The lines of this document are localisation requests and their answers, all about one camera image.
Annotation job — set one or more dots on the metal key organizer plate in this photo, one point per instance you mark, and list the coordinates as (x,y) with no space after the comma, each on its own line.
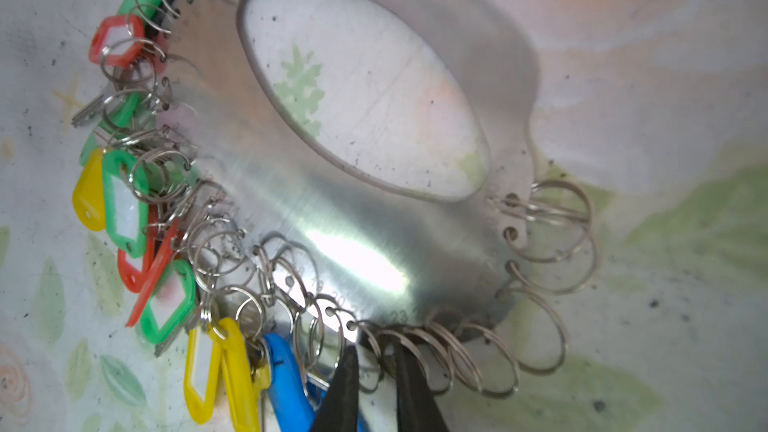
(387,139)

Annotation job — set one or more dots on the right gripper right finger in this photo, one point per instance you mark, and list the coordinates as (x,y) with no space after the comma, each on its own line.
(416,407)

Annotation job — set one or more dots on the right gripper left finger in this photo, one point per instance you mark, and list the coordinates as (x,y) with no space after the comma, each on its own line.
(339,408)

